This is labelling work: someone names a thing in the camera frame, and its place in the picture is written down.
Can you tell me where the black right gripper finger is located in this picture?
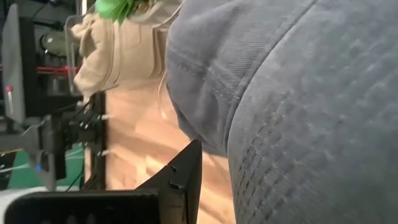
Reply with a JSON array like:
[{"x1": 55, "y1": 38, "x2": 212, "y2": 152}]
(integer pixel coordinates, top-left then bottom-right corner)
[{"x1": 4, "y1": 139, "x2": 203, "y2": 224}]

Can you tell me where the blue-grey baseball cap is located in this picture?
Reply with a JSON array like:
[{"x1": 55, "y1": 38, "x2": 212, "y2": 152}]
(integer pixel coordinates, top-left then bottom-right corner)
[{"x1": 164, "y1": 0, "x2": 398, "y2": 224}]

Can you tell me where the tan baseball cap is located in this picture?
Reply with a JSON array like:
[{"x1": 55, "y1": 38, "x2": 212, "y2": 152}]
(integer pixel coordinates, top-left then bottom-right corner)
[
  {"x1": 70, "y1": 12, "x2": 170, "y2": 102},
  {"x1": 129, "y1": 0, "x2": 185, "y2": 32}
]

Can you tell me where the clear plastic bin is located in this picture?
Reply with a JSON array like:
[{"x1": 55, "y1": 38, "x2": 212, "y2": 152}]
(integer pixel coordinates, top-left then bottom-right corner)
[{"x1": 63, "y1": 14, "x2": 85, "y2": 97}]

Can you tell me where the green plant in patterned pot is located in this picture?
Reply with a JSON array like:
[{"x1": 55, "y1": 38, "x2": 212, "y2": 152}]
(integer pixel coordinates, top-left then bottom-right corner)
[{"x1": 94, "y1": 0, "x2": 164, "y2": 25}]

